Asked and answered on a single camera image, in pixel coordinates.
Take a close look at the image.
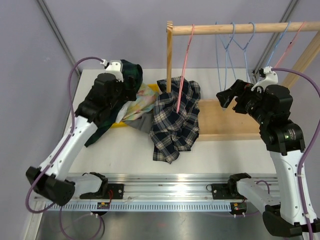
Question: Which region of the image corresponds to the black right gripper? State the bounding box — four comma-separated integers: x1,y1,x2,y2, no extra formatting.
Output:
217,79,271,126

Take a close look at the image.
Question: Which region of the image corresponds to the white grey garment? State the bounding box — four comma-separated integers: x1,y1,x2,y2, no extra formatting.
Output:
115,102,133,124

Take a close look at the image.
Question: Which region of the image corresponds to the pastel floral garment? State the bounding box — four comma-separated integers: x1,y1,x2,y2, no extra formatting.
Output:
121,82,160,122

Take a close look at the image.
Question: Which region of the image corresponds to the dark green plaid skirt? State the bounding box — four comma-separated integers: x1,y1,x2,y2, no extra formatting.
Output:
76,59,143,147

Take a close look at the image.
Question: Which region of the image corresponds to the navy white plaid skirt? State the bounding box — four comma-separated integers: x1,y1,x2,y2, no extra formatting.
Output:
149,76,201,164

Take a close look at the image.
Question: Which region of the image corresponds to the pink wire hanger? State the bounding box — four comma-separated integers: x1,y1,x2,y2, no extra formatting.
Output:
176,24,195,114
274,21,307,68

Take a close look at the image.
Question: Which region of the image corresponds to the grey pleated skirt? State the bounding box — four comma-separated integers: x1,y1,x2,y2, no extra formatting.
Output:
124,111,154,134

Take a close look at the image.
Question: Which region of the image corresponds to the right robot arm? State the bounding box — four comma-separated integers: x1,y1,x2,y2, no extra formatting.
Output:
216,79,319,239

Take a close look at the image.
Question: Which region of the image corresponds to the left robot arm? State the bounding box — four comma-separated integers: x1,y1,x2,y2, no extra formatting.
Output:
26,72,140,206

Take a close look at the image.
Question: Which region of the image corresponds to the yellow plastic tray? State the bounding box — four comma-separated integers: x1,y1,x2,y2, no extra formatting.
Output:
109,83,160,129

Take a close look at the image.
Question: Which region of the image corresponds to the wooden clothes rack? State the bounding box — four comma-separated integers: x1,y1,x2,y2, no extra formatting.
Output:
166,21,320,141

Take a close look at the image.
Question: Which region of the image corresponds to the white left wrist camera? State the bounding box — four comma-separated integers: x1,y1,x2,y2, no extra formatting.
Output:
100,59,124,82

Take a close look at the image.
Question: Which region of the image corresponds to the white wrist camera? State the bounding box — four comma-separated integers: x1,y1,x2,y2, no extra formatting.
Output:
100,59,124,82
251,66,278,93

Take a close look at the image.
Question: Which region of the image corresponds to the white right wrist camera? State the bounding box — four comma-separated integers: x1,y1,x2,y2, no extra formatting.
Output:
251,66,278,93

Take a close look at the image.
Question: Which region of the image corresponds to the aluminium mounting rail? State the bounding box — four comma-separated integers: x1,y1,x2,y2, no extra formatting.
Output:
33,172,281,213

